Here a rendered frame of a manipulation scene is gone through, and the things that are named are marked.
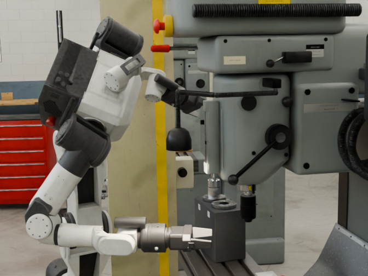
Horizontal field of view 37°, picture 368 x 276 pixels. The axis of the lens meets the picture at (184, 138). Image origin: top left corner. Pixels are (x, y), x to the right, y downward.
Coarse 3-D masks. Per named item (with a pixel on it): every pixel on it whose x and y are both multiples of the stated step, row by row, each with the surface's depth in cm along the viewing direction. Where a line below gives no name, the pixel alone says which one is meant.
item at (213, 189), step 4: (208, 184) 207; (212, 184) 205; (216, 184) 205; (208, 188) 207; (212, 188) 206; (216, 188) 206; (208, 192) 207; (212, 192) 206; (216, 192) 206; (208, 196) 208; (212, 196) 206; (216, 196) 206
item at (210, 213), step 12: (204, 204) 203; (216, 204) 198; (228, 204) 197; (204, 216) 202; (216, 216) 192; (228, 216) 194; (216, 228) 193; (228, 228) 194; (240, 228) 196; (216, 240) 194; (228, 240) 195; (240, 240) 197; (216, 252) 194; (228, 252) 196; (240, 252) 197
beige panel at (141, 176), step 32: (128, 0) 314; (160, 0) 318; (160, 32) 320; (160, 64) 323; (128, 128) 326; (160, 128) 329; (128, 160) 329; (160, 160) 332; (128, 192) 332; (160, 192) 335; (128, 256) 338; (160, 256) 342
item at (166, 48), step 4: (168, 44) 161; (152, 48) 159; (156, 48) 159; (160, 48) 160; (164, 48) 160; (168, 48) 160; (172, 48) 161; (176, 48) 161; (180, 48) 161; (184, 48) 161; (188, 48) 162; (192, 48) 162; (196, 48) 162; (160, 52) 161; (164, 52) 161; (168, 52) 161
